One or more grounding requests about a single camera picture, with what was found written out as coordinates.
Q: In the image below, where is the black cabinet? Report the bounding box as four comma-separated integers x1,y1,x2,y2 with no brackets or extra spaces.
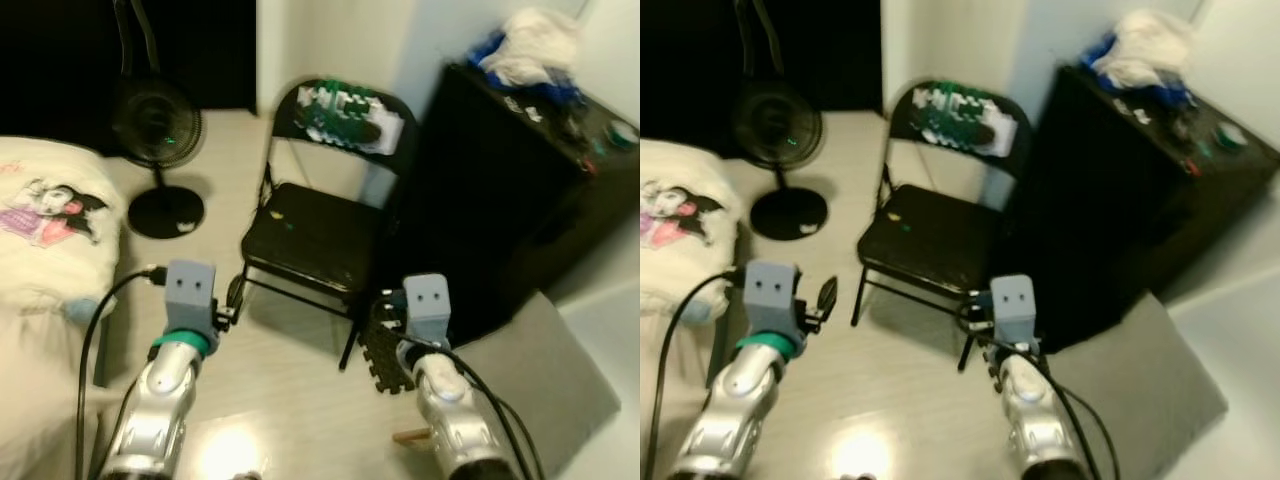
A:
375,62,641,346
985,65,1280,351

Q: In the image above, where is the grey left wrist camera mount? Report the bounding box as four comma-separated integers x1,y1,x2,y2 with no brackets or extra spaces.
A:
164,259,219,336
744,261,802,338

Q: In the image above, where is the grey fabric pillow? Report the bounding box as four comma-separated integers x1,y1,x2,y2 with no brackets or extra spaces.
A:
440,290,623,476
1035,292,1229,480

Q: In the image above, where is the black pedestal fan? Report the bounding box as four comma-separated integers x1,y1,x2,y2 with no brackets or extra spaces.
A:
110,75,206,241
730,78,829,242

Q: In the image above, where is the black foam puzzle mat piece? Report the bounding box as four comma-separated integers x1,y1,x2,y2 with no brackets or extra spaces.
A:
363,298,413,396
983,340,1007,393

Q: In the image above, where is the green and white patterned cloth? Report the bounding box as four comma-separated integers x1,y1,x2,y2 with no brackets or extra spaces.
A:
295,80,406,156
912,82,1021,158

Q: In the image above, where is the cream cartoon print quilt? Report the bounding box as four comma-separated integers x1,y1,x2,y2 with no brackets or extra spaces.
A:
640,140,741,321
0,135,126,316

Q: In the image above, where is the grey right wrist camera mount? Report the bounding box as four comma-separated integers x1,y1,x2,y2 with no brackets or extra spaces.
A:
989,275,1039,349
402,274,452,348

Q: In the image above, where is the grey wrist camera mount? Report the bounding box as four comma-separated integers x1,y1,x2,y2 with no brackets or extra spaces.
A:
744,261,802,338
989,275,1039,349
402,274,452,348
164,259,219,336

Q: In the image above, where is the crumpled white cloth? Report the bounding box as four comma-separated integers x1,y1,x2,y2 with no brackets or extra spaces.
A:
478,8,583,89
1092,10,1196,91

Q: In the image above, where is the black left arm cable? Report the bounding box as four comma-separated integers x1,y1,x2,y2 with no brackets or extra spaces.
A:
75,265,168,480
645,270,749,480

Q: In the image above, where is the black folding chair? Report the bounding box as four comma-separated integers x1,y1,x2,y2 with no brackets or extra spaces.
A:
238,78,421,373
852,80,1033,373

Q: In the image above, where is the blue cloth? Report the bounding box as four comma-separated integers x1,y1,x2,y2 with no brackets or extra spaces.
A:
468,30,586,106
1085,32,1196,106

